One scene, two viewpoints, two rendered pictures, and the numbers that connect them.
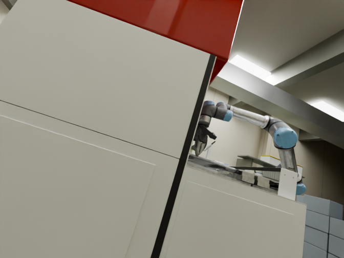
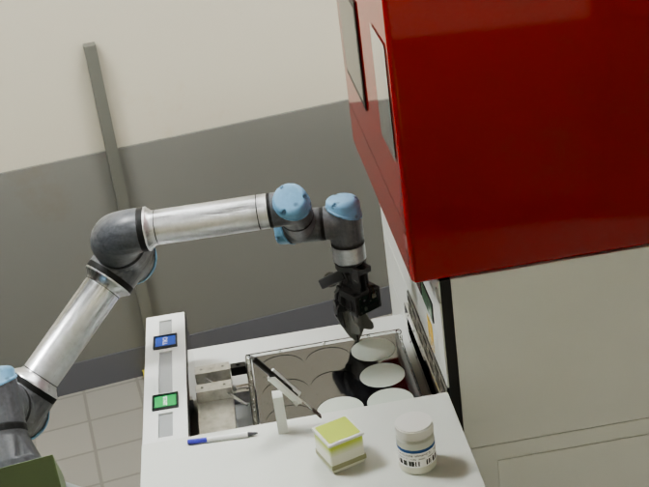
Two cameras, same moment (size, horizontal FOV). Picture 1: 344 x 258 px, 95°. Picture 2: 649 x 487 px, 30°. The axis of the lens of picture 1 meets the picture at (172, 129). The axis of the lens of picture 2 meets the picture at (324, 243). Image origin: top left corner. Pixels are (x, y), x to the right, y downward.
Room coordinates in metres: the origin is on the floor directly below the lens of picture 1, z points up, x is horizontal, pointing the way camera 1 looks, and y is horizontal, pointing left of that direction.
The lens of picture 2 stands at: (3.38, -0.24, 2.31)
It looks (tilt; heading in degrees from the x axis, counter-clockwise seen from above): 25 degrees down; 180
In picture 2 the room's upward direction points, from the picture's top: 8 degrees counter-clockwise
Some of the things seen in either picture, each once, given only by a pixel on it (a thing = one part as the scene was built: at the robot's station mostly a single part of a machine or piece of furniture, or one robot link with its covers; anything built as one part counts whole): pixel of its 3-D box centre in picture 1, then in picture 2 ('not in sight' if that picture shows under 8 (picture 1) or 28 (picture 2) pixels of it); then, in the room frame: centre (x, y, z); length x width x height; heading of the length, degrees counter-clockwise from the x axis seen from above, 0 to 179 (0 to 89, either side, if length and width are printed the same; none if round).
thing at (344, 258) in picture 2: (204, 120); (350, 251); (0.94, -0.18, 1.13); 0.08 x 0.08 x 0.05
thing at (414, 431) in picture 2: not in sight; (415, 443); (1.53, -0.12, 1.01); 0.07 x 0.07 x 0.10
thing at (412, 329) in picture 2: not in sight; (426, 365); (1.07, -0.05, 0.89); 0.44 x 0.02 x 0.10; 3
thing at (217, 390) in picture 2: not in sight; (213, 390); (1.06, -0.52, 0.89); 0.08 x 0.03 x 0.03; 93
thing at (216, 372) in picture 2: (246, 174); (212, 372); (0.98, -0.53, 0.89); 0.08 x 0.03 x 0.03; 93
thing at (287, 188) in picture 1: (253, 179); (170, 398); (1.06, -0.62, 0.89); 0.55 x 0.09 x 0.14; 3
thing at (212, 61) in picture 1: (179, 129); (412, 279); (0.90, -0.04, 1.02); 0.81 x 0.03 x 0.40; 3
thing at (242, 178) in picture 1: (232, 177); (217, 420); (1.13, -0.52, 0.87); 0.36 x 0.08 x 0.03; 3
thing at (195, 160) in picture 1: (199, 161); (334, 384); (1.10, -0.25, 0.90); 0.34 x 0.34 x 0.01; 3
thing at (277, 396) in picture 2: (207, 150); (286, 400); (1.35, -0.35, 1.03); 0.06 x 0.04 x 0.13; 93
